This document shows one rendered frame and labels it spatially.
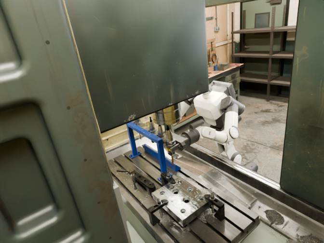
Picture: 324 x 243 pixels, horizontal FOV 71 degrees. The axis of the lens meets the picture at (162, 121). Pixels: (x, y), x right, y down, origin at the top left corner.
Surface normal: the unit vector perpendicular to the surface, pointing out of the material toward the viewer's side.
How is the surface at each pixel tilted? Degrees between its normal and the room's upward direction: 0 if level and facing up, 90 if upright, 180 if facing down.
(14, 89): 90
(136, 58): 90
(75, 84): 90
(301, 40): 90
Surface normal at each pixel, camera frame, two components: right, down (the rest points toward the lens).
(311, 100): -0.80, 0.34
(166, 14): 0.59, 0.26
